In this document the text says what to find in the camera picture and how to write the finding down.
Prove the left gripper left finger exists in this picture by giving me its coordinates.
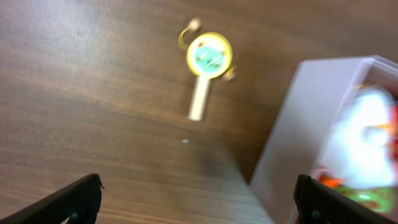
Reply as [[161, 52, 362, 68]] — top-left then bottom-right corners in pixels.
[[1, 174, 103, 224]]

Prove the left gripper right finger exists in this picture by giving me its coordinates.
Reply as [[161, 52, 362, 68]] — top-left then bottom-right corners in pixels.
[[294, 174, 397, 224]]

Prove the white yellow duck plush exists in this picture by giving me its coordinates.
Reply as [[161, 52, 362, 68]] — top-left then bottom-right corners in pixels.
[[319, 86, 397, 189]]

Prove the green numbered ball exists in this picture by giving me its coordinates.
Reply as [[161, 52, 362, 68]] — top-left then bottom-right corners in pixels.
[[335, 185, 397, 214]]

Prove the red toy fire truck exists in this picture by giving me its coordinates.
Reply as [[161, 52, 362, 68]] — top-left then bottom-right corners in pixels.
[[390, 104, 397, 172]]

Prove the pink open cardboard box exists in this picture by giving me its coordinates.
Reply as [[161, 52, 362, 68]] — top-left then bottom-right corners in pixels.
[[250, 55, 397, 224]]

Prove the yellow wooden rattle toy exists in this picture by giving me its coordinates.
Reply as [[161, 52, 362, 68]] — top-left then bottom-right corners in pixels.
[[178, 17, 236, 121]]

